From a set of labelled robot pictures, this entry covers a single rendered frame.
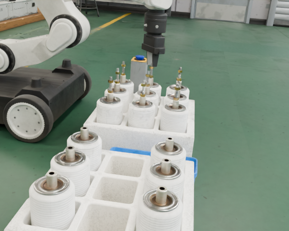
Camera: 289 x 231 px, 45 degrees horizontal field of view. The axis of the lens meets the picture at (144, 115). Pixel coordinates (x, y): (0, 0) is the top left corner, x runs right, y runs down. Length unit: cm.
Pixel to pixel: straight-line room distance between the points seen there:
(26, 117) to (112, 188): 64
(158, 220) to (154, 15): 85
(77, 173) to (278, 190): 77
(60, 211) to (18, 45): 103
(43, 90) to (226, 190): 82
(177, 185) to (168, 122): 43
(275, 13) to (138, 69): 485
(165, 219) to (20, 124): 93
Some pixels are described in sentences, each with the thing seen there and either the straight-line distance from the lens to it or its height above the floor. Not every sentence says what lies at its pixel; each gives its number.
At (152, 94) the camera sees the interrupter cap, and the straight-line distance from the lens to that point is 134.
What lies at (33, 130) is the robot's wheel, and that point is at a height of 6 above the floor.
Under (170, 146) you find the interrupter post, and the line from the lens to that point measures 93.
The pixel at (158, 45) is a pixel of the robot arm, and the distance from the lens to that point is 138.
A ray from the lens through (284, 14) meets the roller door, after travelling 637.
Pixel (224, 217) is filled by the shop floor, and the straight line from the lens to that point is 115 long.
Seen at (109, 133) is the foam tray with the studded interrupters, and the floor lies 16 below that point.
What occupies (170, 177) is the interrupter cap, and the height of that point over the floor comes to 25.
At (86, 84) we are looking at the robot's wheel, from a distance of 190.
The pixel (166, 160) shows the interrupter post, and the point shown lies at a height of 28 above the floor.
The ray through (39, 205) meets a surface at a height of 23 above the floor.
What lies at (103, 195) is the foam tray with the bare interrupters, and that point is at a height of 12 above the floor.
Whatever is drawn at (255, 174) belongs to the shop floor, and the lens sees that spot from 141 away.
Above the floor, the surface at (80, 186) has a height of 20.
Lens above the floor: 69
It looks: 23 degrees down
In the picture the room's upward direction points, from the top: 4 degrees clockwise
